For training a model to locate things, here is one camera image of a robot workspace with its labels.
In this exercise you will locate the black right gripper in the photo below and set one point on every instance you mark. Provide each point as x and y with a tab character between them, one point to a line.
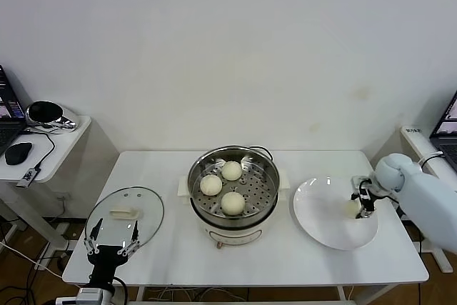
367	203

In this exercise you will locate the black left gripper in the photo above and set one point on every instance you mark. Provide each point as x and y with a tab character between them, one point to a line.
107	258

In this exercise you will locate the white steamed baozi bun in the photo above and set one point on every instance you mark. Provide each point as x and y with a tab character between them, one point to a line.
351	209
210	185
231	170
232	204

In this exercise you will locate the round glass pot lid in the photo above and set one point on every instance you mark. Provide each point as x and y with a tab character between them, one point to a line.
110	226

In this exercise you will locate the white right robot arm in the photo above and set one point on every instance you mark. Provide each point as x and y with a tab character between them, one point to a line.
421	190

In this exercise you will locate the stainless steel steamer pot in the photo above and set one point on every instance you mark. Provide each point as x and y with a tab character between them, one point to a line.
257	187

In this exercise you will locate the round white plate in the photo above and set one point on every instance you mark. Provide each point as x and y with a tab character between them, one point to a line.
321	212

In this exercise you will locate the white table leg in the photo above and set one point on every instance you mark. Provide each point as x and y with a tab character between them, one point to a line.
140	294
342	293

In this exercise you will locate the white side table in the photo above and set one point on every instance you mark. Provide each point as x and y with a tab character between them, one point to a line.
64	148
414	144

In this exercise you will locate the small white printed label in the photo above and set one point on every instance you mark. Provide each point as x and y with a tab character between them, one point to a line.
413	130

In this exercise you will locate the grey usb hub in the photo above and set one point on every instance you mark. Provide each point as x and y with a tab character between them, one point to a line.
28	177

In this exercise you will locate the black open laptop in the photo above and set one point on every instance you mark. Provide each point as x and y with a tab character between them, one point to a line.
7	105
446	140

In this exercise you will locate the black computer mouse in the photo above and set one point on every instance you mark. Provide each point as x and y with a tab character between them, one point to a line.
18	154

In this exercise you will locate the chrome and black headset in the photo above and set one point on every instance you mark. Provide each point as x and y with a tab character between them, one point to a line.
44	112

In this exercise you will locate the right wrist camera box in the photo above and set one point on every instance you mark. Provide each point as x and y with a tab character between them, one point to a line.
361	180

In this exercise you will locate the white wall socket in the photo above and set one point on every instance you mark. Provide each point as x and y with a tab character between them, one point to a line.
63	198

